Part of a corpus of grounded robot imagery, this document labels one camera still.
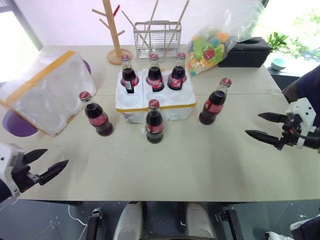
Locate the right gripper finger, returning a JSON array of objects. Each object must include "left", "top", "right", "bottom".
[
  {"left": 244, "top": 129, "right": 284, "bottom": 149},
  {"left": 257, "top": 112, "right": 289, "bottom": 124}
]

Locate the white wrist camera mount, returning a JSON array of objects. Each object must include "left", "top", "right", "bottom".
[
  {"left": 285, "top": 97, "right": 317, "bottom": 150},
  {"left": 0, "top": 143, "right": 26, "bottom": 200}
]

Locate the glass cola bottle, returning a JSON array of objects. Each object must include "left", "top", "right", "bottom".
[
  {"left": 145, "top": 98, "right": 165, "bottom": 145},
  {"left": 120, "top": 54, "right": 140, "bottom": 94},
  {"left": 198, "top": 77, "right": 233, "bottom": 126},
  {"left": 146, "top": 52, "right": 165, "bottom": 93},
  {"left": 78, "top": 91, "right": 114, "bottom": 137},
  {"left": 167, "top": 52, "right": 188, "bottom": 91}
]

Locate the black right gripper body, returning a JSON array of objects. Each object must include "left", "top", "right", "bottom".
[{"left": 275, "top": 113, "right": 305, "bottom": 151}]

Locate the purple plate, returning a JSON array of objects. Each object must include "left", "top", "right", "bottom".
[{"left": 2, "top": 109, "right": 39, "bottom": 138}]

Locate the black tissue box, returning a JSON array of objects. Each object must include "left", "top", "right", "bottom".
[{"left": 217, "top": 36, "right": 274, "bottom": 69}]

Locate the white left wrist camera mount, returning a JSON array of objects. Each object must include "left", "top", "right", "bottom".
[{"left": 0, "top": 143, "right": 26, "bottom": 200}]

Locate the person in dark clothing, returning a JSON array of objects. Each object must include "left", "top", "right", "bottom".
[{"left": 281, "top": 64, "right": 320, "bottom": 119}]

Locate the white foam lid yellow tape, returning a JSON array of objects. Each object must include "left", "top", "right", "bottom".
[{"left": 0, "top": 50, "right": 99, "bottom": 138}]

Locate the wooden stick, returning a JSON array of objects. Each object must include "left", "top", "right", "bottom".
[
  {"left": 163, "top": 0, "right": 190, "bottom": 58},
  {"left": 121, "top": 9, "right": 151, "bottom": 50},
  {"left": 142, "top": 0, "right": 159, "bottom": 47}
]

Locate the green plant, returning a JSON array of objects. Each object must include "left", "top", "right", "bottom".
[{"left": 265, "top": 31, "right": 291, "bottom": 53}]

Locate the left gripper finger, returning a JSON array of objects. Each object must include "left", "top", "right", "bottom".
[
  {"left": 38, "top": 159, "right": 69, "bottom": 187},
  {"left": 23, "top": 148, "right": 49, "bottom": 165}
]

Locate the teal bowl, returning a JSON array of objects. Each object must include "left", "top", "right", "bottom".
[{"left": 270, "top": 57, "right": 287, "bottom": 71}]

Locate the black table leg frame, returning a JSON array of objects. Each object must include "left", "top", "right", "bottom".
[
  {"left": 86, "top": 206, "right": 104, "bottom": 240},
  {"left": 214, "top": 209, "right": 244, "bottom": 240}
]

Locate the wooden mug tree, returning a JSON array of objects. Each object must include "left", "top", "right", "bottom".
[{"left": 91, "top": 0, "right": 130, "bottom": 66}]

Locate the metal wire rack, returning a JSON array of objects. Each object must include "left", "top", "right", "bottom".
[{"left": 133, "top": 21, "right": 183, "bottom": 62}]

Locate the white rounded robot leg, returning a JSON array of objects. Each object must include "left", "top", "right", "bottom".
[
  {"left": 112, "top": 201, "right": 144, "bottom": 240},
  {"left": 185, "top": 201, "right": 218, "bottom": 240}
]

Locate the plastic bag of colourful blocks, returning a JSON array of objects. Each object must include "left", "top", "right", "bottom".
[{"left": 186, "top": 0, "right": 266, "bottom": 77}]

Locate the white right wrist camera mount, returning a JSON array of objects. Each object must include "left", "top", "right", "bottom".
[{"left": 285, "top": 97, "right": 317, "bottom": 150}]

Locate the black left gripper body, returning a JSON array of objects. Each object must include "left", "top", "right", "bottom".
[{"left": 10, "top": 155, "right": 41, "bottom": 194}]

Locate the grey blue cloth bundle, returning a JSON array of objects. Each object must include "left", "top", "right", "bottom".
[{"left": 289, "top": 215, "right": 320, "bottom": 240}]

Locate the white floor cable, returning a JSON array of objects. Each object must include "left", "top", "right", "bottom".
[{"left": 66, "top": 202, "right": 89, "bottom": 240}]

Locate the white foam bottle tray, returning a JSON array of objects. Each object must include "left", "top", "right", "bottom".
[{"left": 114, "top": 68, "right": 198, "bottom": 125}]

